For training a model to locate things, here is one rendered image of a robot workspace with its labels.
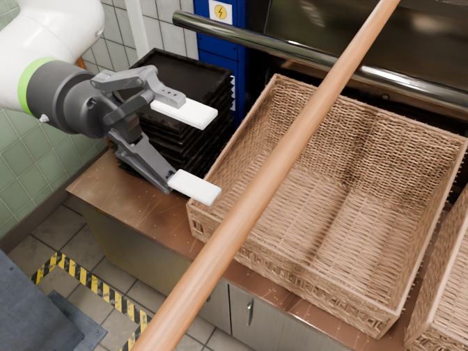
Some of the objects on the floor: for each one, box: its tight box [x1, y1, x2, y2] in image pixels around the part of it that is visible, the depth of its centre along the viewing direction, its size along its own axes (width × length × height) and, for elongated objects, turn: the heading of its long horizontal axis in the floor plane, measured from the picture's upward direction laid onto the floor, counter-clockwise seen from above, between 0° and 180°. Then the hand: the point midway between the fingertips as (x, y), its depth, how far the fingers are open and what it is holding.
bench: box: [65, 127, 468, 351], centre depth 116 cm, size 56×242×58 cm, turn 60°
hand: (205, 159), depth 46 cm, fingers open, 13 cm apart
